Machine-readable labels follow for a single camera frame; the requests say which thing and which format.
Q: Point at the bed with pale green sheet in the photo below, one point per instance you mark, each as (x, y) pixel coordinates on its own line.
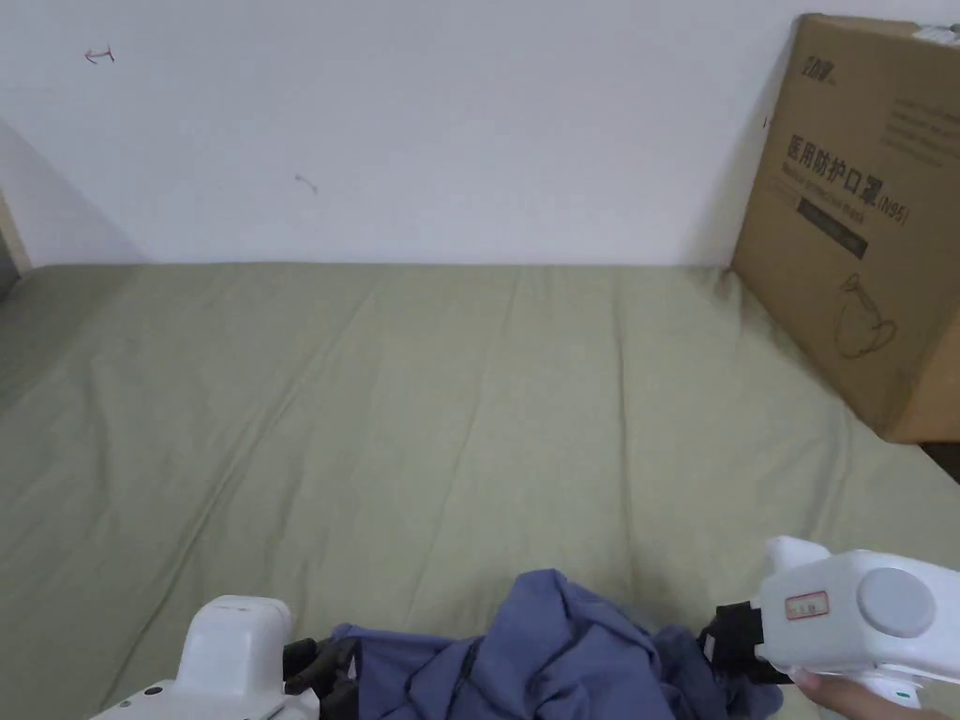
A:
(390, 420)

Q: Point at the brown cardboard carton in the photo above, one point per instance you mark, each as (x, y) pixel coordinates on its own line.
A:
(847, 225)

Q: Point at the person's right hand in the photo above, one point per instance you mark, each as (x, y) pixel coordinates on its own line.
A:
(855, 699)

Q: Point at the blue shirt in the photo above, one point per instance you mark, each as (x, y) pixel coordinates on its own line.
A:
(555, 652)

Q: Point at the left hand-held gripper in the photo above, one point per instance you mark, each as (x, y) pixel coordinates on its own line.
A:
(232, 645)

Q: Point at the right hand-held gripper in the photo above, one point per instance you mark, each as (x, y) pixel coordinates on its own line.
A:
(847, 607)

